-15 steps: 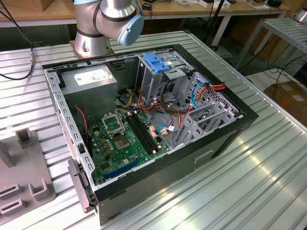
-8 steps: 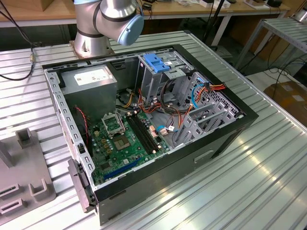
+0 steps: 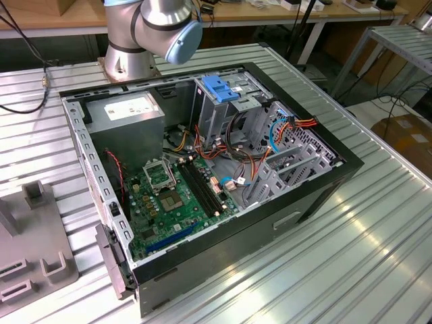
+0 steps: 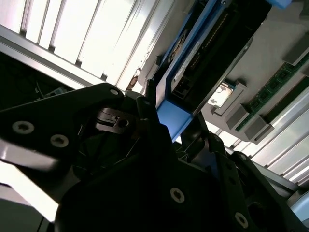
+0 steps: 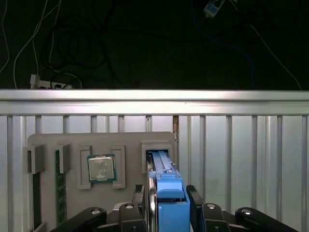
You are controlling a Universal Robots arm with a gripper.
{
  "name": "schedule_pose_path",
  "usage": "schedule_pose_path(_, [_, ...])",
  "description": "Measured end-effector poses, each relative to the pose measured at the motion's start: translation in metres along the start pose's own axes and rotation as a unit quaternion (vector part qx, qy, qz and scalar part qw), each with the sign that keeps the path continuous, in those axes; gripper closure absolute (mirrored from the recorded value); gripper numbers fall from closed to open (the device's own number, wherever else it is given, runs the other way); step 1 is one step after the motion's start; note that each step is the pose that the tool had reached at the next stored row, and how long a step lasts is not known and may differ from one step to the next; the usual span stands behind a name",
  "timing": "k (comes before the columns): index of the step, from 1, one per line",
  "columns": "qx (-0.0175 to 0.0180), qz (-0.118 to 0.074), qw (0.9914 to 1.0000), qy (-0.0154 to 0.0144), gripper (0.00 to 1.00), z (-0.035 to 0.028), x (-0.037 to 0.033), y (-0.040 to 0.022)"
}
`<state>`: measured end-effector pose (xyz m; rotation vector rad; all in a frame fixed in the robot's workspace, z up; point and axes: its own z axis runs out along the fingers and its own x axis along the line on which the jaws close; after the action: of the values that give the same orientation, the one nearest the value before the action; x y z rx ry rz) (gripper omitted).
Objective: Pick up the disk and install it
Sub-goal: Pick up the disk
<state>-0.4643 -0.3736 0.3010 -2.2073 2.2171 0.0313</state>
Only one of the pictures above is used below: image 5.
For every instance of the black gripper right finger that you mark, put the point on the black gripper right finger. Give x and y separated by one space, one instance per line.
194 207

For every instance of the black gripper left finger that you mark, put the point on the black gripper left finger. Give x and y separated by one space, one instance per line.
138 207

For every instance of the hard disk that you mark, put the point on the hard disk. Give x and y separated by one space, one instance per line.
169 188

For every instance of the grey parts rack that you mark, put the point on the grey parts rack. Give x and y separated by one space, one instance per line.
131 169

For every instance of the silver CPU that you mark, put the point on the silver CPU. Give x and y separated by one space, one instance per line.
102 169

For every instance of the green RAM stick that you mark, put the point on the green RAM stick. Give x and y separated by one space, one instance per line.
60 188

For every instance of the white power strip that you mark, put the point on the white power strip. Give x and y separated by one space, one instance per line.
38 82

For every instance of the white blue adapter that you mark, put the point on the white blue adapter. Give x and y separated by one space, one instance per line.
213 8

